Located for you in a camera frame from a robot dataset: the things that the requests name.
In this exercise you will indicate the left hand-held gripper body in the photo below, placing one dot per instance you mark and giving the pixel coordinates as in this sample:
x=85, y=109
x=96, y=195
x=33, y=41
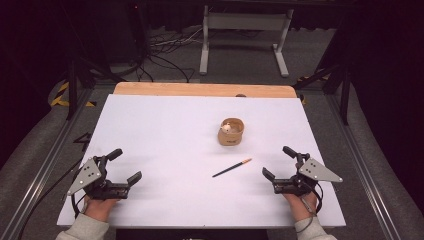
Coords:
x=89, y=174

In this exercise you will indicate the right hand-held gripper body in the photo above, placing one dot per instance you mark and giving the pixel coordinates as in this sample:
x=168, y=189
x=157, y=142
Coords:
x=315, y=171

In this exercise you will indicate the black pencil with orange end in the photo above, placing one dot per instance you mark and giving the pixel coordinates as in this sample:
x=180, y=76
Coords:
x=230, y=168

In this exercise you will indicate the tan wooden pen cup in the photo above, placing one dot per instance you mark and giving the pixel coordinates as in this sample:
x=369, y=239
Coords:
x=230, y=138

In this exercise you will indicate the person's left hand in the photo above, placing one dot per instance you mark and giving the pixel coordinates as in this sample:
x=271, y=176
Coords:
x=99, y=208

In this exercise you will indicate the person's right hand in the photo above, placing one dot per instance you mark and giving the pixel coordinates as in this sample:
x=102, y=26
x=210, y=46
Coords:
x=300, y=208

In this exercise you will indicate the white table cover sheet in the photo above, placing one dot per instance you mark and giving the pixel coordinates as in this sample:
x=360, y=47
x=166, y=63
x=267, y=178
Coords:
x=166, y=133

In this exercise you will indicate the yellow black floor tape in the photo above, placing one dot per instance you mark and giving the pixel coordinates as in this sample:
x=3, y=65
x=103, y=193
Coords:
x=57, y=100

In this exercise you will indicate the black angled stand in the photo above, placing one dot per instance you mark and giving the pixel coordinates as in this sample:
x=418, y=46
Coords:
x=345, y=90

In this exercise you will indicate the dark tower with red light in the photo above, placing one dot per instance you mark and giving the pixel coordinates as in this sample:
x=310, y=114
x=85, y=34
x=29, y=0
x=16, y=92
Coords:
x=137, y=30

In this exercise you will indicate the aluminium floor rail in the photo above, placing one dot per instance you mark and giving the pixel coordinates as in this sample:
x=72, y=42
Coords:
x=43, y=170
x=363, y=170

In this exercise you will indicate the white metal frame stand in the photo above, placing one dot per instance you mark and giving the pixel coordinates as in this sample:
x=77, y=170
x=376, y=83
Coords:
x=246, y=21

